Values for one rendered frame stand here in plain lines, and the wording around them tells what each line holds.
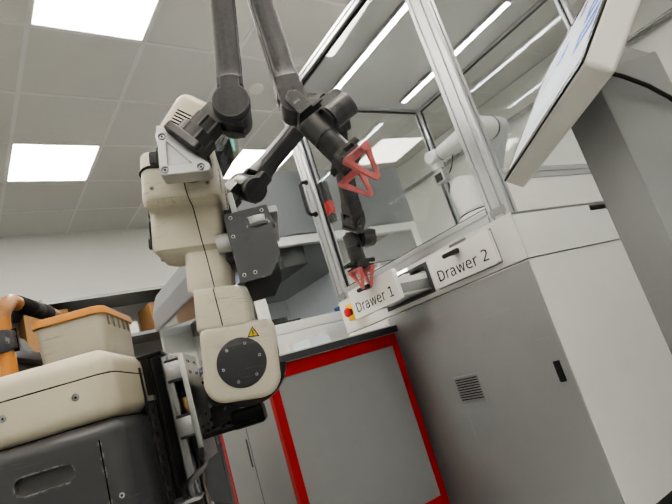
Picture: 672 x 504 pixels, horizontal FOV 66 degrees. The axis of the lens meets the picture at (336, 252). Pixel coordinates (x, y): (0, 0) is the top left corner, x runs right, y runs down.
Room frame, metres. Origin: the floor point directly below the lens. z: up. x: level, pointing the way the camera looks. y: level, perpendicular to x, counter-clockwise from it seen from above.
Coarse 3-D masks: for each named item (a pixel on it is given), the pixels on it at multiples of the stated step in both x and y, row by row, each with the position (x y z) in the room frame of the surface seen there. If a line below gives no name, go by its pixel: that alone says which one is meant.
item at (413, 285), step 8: (400, 280) 1.79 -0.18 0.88; (408, 280) 1.81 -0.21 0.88; (416, 280) 1.83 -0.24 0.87; (424, 280) 1.85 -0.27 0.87; (408, 288) 1.80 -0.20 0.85; (416, 288) 1.82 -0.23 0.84; (424, 288) 1.84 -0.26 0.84; (408, 296) 1.89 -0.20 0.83; (416, 296) 1.98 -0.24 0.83; (392, 304) 2.00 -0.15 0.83
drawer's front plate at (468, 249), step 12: (468, 240) 1.64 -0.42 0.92; (480, 240) 1.61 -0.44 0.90; (492, 240) 1.58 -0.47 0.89; (444, 252) 1.74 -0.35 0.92; (468, 252) 1.66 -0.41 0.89; (480, 252) 1.62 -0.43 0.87; (492, 252) 1.59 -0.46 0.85; (432, 264) 1.80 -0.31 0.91; (444, 264) 1.75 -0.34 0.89; (456, 264) 1.71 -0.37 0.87; (480, 264) 1.64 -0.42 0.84; (492, 264) 1.60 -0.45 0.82; (432, 276) 1.81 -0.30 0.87; (456, 276) 1.73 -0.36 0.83; (468, 276) 1.70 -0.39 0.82
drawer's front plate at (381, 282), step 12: (384, 276) 1.79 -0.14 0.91; (396, 276) 1.76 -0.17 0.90; (372, 288) 1.86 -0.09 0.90; (384, 288) 1.81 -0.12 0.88; (396, 288) 1.76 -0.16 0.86; (360, 300) 1.94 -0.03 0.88; (384, 300) 1.83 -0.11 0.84; (396, 300) 1.77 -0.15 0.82; (360, 312) 1.95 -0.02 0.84; (372, 312) 1.91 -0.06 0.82
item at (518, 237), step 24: (504, 216) 1.54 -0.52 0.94; (528, 216) 1.56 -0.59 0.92; (552, 216) 1.63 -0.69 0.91; (576, 216) 1.70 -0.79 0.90; (600, 216) 1.78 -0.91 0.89; (456, 240) 1.71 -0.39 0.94; (504, 240) 1.56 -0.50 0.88; (528, 240) 1.53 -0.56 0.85; (552, 240) 1.60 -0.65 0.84; (576, 240) 1.67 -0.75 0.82; (600, 240) 1.75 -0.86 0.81; (504, 264) 1.59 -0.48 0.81; (432, 288) 1.86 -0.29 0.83; (456, 288) 1.79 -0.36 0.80; (384, 312) 2.10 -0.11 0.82
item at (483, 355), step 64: (576, 256) 1.65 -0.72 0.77; (384, 320) 2.12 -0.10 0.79; (448, 320) 1.84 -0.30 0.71; (512, 320) 1.63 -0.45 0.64; (576, 320) 1.58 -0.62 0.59; (640, 320) 1.77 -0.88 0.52; (448, 384) 1.92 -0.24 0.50; (512, 384) 1.70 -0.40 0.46; (576, 384) 1.52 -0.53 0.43; (640, 384) 1.68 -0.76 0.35; (448, 448) 2.01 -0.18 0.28; (512, 448) 1.77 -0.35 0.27; (576, 448) 1.58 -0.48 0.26; (640, 448) 1.61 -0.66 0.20
